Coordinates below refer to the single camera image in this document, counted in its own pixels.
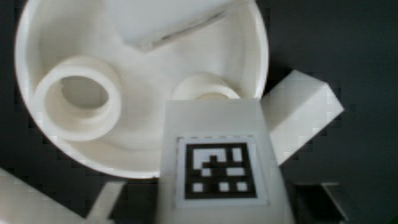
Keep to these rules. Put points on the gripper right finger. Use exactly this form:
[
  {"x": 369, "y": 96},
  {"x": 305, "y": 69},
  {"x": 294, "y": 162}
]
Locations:
[{"x": 321, "y": 207}]

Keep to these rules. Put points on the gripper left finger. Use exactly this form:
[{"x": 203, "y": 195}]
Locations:
[{"x": 125, "y": 203}]

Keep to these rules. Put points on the white stool leg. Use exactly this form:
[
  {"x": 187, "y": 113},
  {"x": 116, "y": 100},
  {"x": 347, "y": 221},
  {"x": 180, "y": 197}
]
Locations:
[
  {"x": 154, "y": 21},
  {"x": 221, "y": 186}
]

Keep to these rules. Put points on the white round stool seat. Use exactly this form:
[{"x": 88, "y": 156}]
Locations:
[{"x": 67, "y": 30}]

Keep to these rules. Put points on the white front barrier wall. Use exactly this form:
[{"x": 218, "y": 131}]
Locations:
[{"x": 27, "y": 206}]

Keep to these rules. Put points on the white barrier wall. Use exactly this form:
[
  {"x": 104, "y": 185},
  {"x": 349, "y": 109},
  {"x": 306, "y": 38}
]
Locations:
[
  {"x": 27, "y": 206},
  {"x": 301, "y": 107}
]

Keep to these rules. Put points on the white right barrier wall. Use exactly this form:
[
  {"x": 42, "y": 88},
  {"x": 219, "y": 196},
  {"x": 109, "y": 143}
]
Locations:
[{"x": 301, "y": 107}]

